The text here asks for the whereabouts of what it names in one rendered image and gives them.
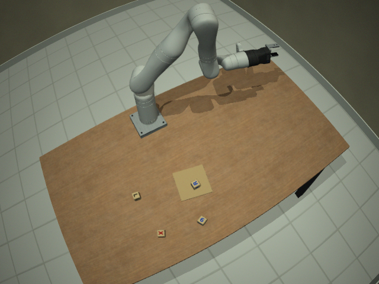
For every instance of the tan block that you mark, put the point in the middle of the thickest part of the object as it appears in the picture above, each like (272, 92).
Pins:
(195, 184)
(202, 220)
(161, 233)
(136, 196)

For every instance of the tan flat mat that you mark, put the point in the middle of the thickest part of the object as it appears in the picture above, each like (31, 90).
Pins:
(183, 181)

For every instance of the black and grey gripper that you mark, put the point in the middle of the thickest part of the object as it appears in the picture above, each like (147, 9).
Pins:
(253, 57)

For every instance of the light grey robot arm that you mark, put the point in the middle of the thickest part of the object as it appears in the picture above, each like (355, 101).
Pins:
(202, 20)

